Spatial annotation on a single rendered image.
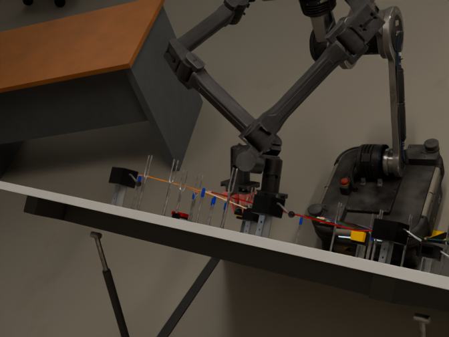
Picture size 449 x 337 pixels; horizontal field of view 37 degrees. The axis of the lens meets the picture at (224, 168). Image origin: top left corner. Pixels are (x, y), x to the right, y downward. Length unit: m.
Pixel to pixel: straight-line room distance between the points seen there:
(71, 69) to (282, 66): 1.61
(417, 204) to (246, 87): 2.00
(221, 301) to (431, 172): 1.44
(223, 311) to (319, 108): 2.34
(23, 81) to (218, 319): 2.39
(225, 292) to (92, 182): 2.41
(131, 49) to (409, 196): 1.78
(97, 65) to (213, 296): 1.99
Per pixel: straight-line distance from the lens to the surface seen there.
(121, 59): 3.91
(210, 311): 2.30
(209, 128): 4.56
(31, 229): 4.52
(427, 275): 1.03
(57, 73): 4.11
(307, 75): 1.94
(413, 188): 3.30
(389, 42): 3.07
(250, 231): 1.70
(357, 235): 2.04
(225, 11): 2.46
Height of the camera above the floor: 2.48
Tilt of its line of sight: 37 degrees down
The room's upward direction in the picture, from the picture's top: 23 degrees counter-clockwise
